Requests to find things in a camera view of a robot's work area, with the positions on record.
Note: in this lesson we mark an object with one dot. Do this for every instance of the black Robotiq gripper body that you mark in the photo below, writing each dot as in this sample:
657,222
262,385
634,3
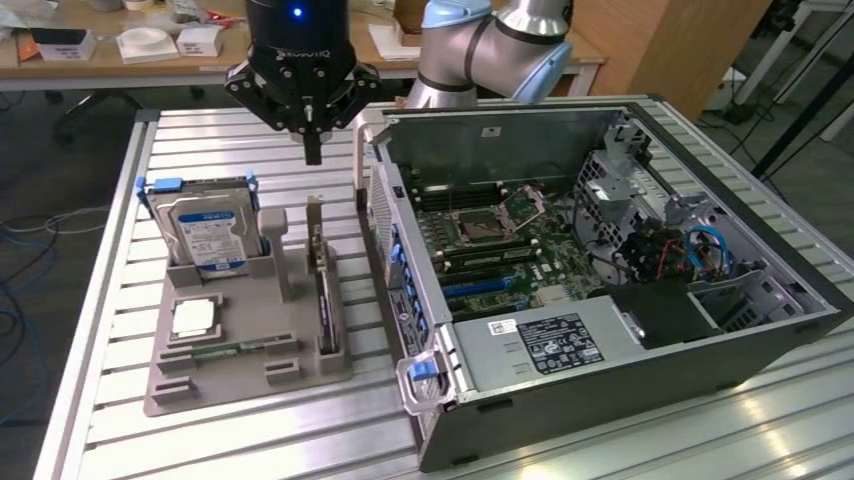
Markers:
300,45

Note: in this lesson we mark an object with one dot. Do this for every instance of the black graphics card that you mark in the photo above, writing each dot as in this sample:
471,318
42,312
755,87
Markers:
327,300

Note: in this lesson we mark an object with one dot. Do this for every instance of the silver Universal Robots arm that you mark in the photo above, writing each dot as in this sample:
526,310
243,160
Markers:
461,45

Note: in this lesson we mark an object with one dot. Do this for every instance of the wooden desk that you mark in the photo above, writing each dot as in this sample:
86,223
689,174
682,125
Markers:
220,65

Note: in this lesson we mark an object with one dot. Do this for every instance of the white paper booklet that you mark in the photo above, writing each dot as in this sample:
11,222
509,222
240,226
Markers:
394,45

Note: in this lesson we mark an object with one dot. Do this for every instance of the small white box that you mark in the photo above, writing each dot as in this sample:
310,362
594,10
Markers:
199,41

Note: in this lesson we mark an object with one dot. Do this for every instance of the white round tape holder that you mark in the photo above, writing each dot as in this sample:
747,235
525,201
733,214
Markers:
147,45

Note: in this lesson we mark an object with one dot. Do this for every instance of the black chair base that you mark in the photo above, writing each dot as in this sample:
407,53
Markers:
100,107

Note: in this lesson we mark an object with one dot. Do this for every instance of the hard disk with blue caddy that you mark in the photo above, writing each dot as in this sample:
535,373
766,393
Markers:
203,235

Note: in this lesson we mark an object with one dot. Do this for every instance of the white box with black lid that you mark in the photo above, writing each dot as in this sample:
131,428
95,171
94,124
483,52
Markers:
63,45

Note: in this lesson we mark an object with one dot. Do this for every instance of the CPU socket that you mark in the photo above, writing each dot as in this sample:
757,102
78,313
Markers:
479,225

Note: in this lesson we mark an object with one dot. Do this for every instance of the metal socket cover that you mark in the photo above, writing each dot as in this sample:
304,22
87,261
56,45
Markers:
530,205

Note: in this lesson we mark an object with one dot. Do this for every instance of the installed RAM stick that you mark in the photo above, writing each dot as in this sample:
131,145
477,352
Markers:
494,256

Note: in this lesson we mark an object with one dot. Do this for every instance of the blue expansion slot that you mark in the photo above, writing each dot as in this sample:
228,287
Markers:
475,288

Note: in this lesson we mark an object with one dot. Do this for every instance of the metal disk bay cage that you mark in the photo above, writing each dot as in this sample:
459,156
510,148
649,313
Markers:
614,190

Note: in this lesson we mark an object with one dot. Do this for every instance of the grey parts rack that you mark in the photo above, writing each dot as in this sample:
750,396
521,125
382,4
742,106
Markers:
260,320

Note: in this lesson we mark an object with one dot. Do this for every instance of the green motherboard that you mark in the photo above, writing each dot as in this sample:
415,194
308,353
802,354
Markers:
567,250

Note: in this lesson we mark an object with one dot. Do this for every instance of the silver CPU chip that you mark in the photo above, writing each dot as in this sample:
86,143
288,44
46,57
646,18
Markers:
195,317

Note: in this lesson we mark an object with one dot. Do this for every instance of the green RAM stick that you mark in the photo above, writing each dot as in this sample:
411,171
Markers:
227,347

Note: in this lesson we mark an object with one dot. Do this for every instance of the wooden cabinet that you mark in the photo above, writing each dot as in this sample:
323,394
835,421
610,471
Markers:
687,50

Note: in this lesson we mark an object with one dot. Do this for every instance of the blue case latch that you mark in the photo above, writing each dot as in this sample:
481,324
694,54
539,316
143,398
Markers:
420,372

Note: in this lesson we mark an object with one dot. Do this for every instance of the grey power supply unit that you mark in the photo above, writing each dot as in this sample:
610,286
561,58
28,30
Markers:
554,345

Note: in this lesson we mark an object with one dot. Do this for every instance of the black open PC case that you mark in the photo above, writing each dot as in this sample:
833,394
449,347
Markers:
667,390

